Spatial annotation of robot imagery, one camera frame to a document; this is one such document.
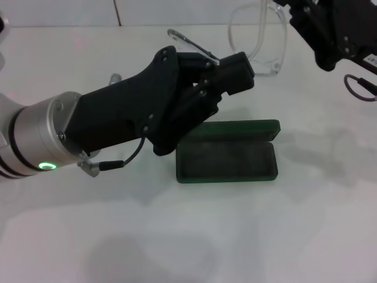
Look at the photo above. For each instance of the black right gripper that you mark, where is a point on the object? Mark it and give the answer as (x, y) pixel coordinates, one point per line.
(353, 23)

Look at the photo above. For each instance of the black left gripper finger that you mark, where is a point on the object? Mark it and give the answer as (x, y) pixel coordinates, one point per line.
(238, 84)

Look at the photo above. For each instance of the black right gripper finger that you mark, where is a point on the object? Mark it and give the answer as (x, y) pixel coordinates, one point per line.
(235, 66)

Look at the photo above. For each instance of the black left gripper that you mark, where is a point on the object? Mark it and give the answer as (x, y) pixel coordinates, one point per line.
(117, 115)

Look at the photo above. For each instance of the clear plastic glasses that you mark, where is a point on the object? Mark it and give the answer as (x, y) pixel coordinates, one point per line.
(193, 45)

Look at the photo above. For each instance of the green glasses case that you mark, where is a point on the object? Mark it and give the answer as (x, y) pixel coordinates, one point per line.
(226, 162)

